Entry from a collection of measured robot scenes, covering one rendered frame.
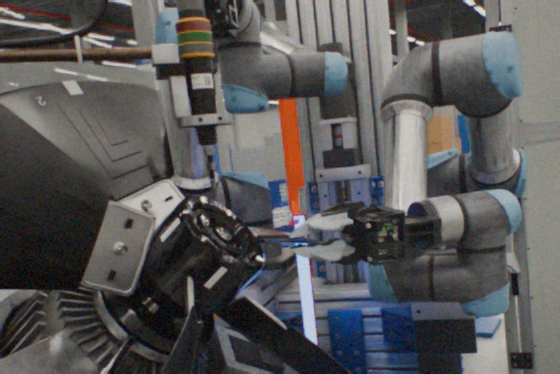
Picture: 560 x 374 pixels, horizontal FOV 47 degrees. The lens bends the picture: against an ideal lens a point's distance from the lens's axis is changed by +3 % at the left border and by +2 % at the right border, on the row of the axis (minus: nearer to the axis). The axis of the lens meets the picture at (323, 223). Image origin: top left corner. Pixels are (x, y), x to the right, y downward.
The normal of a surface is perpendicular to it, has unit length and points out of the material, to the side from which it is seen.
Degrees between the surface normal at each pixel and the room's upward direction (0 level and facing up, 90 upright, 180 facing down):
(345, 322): 90
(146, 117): 37
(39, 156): 80
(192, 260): 94
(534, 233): 90
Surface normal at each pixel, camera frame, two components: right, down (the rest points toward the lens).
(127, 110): 0.22, -0.74
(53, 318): -0.35, -0.54
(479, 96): -0.10, 0.88
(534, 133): -0.25, 0.14
